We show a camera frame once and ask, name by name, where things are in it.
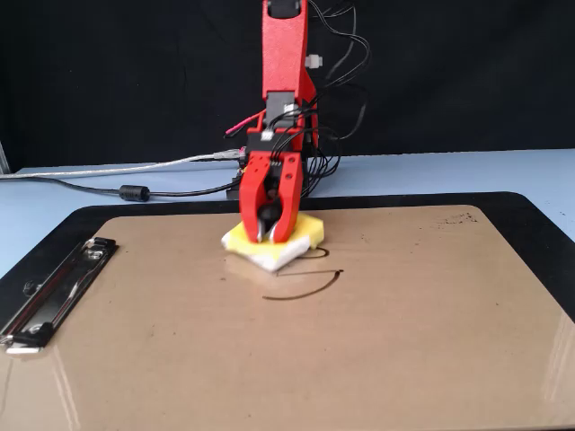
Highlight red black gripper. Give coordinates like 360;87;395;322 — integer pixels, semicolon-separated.
238;128;307;244

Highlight yellow sponge with black knob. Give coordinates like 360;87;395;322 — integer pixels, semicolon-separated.
220;211;325;273

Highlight brown clipboard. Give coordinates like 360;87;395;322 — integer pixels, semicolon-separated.
0;205;575;431

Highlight black backdrop cloth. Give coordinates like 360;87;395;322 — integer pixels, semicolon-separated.
0;0;575;174

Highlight metal clipboard clip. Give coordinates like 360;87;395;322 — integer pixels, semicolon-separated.
0;236;120;356

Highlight pink wire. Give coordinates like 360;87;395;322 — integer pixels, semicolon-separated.
225;111;267;137

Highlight black servo wires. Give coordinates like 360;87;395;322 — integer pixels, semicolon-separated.
269;0;372;198

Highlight black power cable with ferrite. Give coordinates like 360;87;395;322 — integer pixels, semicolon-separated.
0;176;243;203

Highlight silver braided USB cable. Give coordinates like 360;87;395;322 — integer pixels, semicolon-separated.
0;147;246;180

